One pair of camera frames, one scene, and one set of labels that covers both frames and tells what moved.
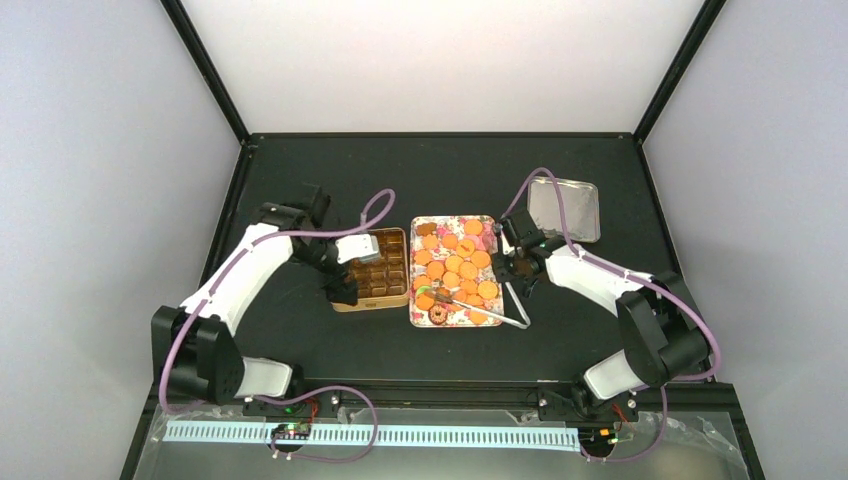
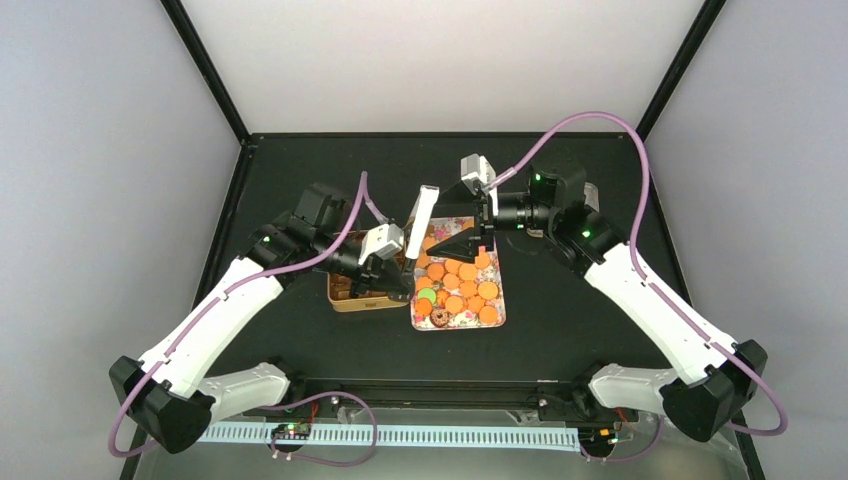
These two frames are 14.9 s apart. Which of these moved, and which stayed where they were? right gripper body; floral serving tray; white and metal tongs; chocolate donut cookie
Moved: white and metal tongs; right gripper body
Stayed: chocolate donut cookie; floral serving tray
